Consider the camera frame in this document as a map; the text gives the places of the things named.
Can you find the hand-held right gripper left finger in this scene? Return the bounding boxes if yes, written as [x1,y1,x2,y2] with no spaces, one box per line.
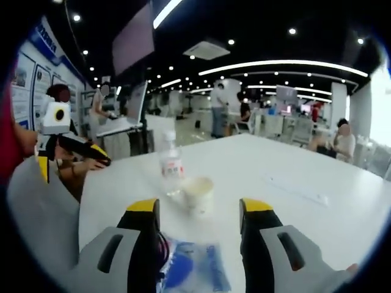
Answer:
[78,198,161,293]

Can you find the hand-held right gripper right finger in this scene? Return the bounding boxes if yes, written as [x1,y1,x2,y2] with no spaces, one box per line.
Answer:
[238,197,359,293]

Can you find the blue packet with round pad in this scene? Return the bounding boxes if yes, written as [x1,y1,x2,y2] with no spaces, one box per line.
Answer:
[157,231,232,293]

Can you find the white paper cup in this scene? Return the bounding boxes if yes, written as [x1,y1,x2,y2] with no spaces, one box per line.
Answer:
[179,176,215,216]

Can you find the clear plastic water bottle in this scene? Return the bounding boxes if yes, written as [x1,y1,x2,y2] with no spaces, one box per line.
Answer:
[158,131,186,197]

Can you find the person's left hand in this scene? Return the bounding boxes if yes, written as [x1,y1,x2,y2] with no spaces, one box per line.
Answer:
[57,158,108,203]

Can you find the person's red shirt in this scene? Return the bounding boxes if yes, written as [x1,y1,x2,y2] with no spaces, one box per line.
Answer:
[0,88,26,184]

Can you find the grey chair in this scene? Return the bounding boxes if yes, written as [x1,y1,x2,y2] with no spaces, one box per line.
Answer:
[6,157,82,275]

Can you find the clear flat plastic strip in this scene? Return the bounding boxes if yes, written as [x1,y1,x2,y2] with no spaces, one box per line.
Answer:
[261,173,330,208]

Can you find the white table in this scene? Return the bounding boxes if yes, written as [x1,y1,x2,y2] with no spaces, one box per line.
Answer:
[78,134,391,293]

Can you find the hanging ceiling screen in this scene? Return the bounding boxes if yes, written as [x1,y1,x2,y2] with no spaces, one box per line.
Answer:
[111,1,156,77]

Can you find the ceiling air vent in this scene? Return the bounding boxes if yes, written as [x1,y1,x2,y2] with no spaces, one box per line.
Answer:
[182,41,231,60]

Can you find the curved ceiling light strip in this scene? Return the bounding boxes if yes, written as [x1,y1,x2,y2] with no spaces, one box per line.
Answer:
[197,59,370,78]

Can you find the wall poster board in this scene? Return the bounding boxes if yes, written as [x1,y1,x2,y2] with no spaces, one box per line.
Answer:
[11,15,87,131]

